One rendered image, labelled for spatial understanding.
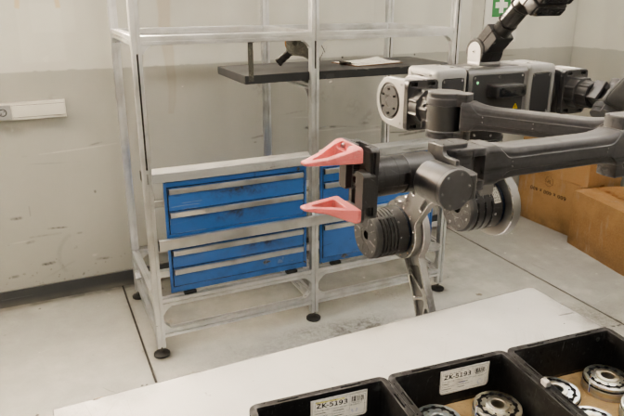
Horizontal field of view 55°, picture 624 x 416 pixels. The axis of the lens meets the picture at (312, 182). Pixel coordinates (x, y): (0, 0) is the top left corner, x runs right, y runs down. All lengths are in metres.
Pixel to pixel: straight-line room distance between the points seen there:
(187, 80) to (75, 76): 0.61
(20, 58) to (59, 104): 0.30
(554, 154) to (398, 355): 0.97
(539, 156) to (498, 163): 0.08
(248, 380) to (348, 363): 0.29
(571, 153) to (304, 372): 1.00
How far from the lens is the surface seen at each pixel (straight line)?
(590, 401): 1.56
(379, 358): 1.81
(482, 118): 1.31
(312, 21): 2.91
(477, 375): 1.46
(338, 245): 3.26
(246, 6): 3.71
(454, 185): 0.81
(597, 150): 1.10
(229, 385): 1.71
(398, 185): 0.85
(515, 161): 0.97
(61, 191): 3.67
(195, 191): 2.85
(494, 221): 1.75
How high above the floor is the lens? 1.70
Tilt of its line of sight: 17 degrees down
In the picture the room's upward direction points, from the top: straight up
